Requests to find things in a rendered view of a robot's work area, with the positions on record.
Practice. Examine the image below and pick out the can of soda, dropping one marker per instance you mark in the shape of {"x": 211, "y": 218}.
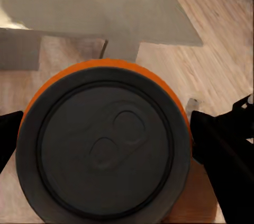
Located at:
{"x": 104, "y": 141}

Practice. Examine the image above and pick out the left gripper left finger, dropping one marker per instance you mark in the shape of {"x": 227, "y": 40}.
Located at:
{"x": 9, "y": 126}

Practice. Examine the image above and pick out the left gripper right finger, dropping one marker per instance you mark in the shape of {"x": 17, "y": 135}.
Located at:
{"x": 229, "y": 162}

